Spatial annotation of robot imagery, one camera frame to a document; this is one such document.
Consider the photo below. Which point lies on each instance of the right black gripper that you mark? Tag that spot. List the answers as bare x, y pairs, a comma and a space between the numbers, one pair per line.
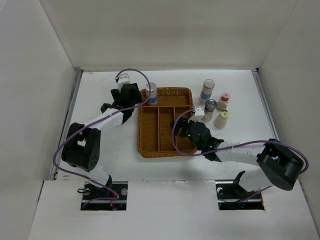
182, 122

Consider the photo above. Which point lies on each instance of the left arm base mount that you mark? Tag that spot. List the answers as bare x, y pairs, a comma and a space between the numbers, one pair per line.
94, 198

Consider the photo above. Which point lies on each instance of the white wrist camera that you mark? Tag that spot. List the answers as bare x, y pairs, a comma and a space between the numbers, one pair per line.
121, 80
198, 114

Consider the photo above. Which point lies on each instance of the clear dome lid shaker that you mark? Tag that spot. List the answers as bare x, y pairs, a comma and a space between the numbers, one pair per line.
209, 106

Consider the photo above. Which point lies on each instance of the blue label jar silver lid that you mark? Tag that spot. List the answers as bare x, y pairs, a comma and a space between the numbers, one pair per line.
151, 92

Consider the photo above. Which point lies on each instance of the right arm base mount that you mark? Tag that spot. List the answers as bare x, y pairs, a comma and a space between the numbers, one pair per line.
231, 196

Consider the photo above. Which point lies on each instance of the woven wicker divided tray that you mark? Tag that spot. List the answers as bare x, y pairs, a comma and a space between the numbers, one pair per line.
154, 135

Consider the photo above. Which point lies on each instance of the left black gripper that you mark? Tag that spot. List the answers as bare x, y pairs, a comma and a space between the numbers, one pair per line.
117, 94

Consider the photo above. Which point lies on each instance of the black knob lid jar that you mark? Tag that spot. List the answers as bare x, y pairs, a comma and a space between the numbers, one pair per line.
104, 107

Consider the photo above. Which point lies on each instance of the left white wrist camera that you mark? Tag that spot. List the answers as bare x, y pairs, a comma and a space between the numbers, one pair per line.
121, 80

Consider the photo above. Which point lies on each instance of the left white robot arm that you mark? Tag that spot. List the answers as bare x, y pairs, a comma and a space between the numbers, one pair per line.
82, 151

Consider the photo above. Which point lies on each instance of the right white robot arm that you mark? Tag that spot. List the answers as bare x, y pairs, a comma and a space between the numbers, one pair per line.
276, 165

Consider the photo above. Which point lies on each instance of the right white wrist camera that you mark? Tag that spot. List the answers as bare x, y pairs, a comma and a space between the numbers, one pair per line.
198, 114

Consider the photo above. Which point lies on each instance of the pink lid spice bottle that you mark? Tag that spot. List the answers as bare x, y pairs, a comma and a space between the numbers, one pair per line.
223, 101

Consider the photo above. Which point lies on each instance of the yellow lid spice bottle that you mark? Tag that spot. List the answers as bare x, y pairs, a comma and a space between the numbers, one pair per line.
221, 120

